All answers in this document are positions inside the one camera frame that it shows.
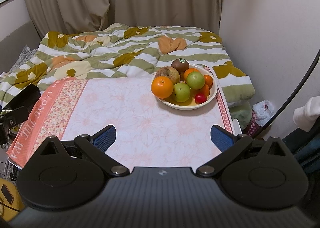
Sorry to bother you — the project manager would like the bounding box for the black cable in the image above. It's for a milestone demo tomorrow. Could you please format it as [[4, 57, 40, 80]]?
[[251, 49, 320, 140]]

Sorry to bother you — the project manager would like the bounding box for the yellow red apple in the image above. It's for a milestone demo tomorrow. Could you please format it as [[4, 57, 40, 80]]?
[[155, 67, 180, 84]]

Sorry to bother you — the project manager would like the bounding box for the white plastic bag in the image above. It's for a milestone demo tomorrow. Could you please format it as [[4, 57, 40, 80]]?
[[246, 100, 274, 136]]

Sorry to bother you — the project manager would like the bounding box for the cream bowl with cartoon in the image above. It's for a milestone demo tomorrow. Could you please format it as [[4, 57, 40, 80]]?
[[152, 64, 217, 110]]

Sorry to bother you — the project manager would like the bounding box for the pink floral table cloth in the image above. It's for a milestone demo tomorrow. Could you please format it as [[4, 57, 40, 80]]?
[[7, 76, 234, 169]]

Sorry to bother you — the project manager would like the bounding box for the red tomato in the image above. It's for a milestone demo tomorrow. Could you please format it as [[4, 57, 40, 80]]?
[[194, 93, 207, 104]]

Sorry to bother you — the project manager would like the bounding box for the medium orange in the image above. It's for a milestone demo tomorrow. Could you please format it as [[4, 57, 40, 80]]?
[[151, 76, 174, 99]]

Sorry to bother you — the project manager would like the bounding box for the small mandarin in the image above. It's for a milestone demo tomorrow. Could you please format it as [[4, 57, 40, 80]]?
[[199, 84, 210, 97], [204, 75, 214, 88]]

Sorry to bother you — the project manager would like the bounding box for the large orange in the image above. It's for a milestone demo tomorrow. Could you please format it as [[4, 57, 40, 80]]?
[[183, 68, 199, 81]]

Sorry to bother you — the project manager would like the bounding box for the green apple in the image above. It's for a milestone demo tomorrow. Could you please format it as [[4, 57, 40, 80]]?
[[172, 83, 191, 103], [186, 71, 205, 90]]

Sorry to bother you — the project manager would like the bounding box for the white sock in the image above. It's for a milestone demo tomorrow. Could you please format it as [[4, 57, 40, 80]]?
[[293, 96, 320, 132]]

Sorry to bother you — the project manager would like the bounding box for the brown kiwi with sticker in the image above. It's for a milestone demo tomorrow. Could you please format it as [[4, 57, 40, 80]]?
[[171, 58, 190, 73]]

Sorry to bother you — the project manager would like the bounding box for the green striped floral blanket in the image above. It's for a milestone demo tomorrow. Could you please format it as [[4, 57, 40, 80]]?
[[1, 23, 255, 107]]

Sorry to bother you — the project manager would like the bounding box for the yellow box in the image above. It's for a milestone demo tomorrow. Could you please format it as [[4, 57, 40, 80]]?
[[0, 178, 25, 221]]

